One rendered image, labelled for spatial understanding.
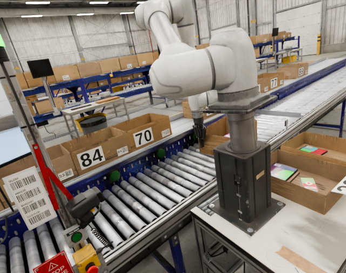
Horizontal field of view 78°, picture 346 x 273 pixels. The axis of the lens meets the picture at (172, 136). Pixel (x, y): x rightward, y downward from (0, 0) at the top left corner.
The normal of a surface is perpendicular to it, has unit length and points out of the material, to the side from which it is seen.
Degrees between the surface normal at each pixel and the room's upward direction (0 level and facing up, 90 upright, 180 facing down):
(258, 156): 90
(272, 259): 0
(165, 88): 109
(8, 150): 86
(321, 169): 89
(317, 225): 0
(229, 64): 84
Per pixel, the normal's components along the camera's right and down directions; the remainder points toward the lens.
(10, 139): 0.83, -0.03
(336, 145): -0.84, 0.30
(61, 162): 0.64, 0.16
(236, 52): -0.07, 0.26
